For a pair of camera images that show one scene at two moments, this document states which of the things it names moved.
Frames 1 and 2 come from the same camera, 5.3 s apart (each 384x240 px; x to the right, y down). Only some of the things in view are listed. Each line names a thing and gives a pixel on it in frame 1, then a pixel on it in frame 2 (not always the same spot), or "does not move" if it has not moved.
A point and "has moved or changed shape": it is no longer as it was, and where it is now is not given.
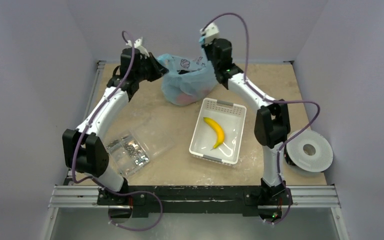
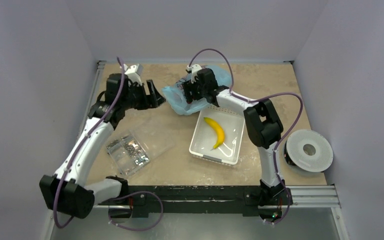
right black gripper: x=210 y=54 to x=189 y=91
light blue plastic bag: x=189 y=80 has moved or changed shape
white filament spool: x=309 y=152 does not move
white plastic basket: x=219 y=131 does not move
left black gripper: x=158 y=70 to x=152 y=100
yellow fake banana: x=220 y=132 does not move
